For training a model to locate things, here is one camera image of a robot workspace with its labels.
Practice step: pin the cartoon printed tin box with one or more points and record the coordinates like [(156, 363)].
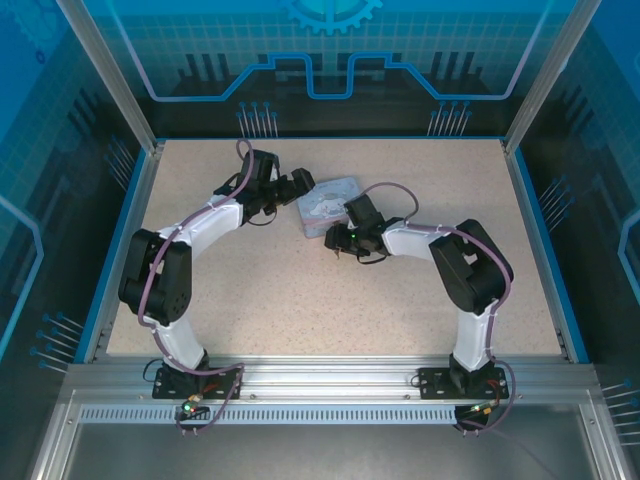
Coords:
[(320, 202)]

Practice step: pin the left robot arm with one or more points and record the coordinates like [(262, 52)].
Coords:
[(182, 342)]

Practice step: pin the aluminium front beam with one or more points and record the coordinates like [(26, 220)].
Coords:
[(325, 375)]

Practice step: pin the grey metal shelf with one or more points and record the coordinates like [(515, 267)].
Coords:
[(320, 455)]

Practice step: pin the small connector with green light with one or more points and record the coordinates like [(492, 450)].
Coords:
[(482, 410), (189, 407)]

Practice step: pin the aluminium side rail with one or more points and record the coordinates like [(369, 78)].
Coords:
[(536, 250), (122, 260)]

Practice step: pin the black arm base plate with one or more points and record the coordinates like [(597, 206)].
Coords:
[(435, 382), (225, 382)]

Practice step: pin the aluminium frame post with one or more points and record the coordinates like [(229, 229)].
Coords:
[(545, 75), (110, 75)]

